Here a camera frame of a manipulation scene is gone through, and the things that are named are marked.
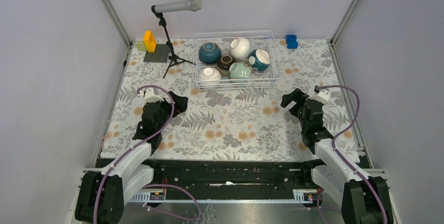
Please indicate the white wire dish rack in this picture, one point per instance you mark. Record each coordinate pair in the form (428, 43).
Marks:
(260, 39)

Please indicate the pale green ceramic bowl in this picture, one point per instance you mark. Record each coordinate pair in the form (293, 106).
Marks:
(240, 71)

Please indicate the floral patterned table mat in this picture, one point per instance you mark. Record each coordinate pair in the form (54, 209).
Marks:
(235, 124)

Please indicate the black microphone tripod stand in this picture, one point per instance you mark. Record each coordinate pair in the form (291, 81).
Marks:
(173, 57)

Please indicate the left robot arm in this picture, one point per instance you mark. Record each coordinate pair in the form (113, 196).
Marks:
(104, 193)

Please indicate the teal bowl white interior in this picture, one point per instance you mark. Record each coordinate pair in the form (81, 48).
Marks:
(259, 59)

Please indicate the white ribbed bowl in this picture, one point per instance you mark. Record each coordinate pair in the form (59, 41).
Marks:
(240, 48)
(209, 77)

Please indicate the grey toy baseplate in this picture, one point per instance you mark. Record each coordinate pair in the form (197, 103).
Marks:
(160, 55)

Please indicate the blue toy block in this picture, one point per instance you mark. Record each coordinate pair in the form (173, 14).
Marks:
(291, 41)

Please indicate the grey microphone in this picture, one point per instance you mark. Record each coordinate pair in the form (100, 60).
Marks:
(186, 5)

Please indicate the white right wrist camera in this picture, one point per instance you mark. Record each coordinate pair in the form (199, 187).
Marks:
(322, 95)

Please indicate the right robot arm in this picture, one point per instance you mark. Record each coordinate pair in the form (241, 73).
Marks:
(363, 198)

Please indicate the white ribbed bowl front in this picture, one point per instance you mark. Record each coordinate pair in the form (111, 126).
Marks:
(209, 77)

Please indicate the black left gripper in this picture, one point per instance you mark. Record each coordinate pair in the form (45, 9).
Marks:
(180, 104)

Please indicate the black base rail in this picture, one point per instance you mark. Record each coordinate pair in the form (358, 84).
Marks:
(235, 180)

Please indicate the dark brown patterned bowl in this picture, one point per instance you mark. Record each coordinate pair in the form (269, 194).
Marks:
(224, 63)

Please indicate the yellow-green toy block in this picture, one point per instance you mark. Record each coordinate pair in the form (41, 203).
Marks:
(140, 44)

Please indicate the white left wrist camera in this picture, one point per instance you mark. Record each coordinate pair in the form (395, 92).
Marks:
(149, 95)

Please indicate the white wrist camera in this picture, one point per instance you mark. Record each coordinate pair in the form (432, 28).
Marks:
(322, 95)
(149, 95)

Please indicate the orange toy block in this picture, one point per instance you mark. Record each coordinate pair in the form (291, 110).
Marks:
(149, 41)

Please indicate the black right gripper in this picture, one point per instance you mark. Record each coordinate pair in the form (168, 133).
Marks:
(297, 96)

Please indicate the dark blue ceramic bowl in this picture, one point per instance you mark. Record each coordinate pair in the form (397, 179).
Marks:
(209, 53)

